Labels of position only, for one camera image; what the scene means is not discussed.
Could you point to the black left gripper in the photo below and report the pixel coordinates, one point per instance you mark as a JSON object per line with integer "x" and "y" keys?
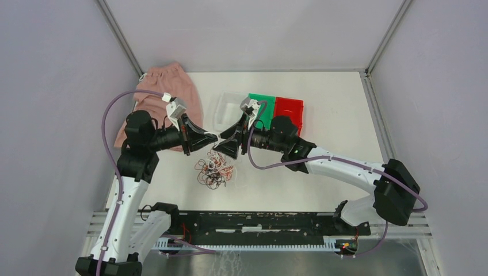
{"x": 199, "y": 138}

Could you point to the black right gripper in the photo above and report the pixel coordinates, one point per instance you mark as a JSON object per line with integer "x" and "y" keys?
{"x": 230, "y": 148}

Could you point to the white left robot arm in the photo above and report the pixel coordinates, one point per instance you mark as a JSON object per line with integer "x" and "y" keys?
{"x": 119, "y": 251}

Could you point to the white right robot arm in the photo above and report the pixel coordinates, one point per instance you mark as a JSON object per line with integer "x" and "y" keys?
{"x": 391, "y": 189}

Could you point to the clear plastic bin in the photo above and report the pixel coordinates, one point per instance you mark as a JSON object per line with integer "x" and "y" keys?
{"x": 227, "y": 111}

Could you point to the green plastic bin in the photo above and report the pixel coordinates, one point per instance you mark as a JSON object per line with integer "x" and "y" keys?
{"x": 268, "y": 110}

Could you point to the pink cloth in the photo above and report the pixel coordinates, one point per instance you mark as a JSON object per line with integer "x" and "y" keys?
{"x": 170, "y": 79}

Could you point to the red plastic bin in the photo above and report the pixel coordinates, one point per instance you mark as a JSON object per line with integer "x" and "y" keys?
{"x": 292, "y": 108}

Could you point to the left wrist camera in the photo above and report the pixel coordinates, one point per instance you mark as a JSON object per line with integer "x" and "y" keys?
{"x": 175, "y": 109}

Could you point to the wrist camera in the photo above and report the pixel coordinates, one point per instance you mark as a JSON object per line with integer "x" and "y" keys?
{"x": 251, "y": 108}
{"x": 175, "y": 109}

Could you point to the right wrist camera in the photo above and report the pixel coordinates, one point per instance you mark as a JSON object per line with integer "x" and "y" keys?
{"x": 251, "y": 108}

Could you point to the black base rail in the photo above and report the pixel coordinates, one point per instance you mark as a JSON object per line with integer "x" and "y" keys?
{"x": 231, "y": 228}

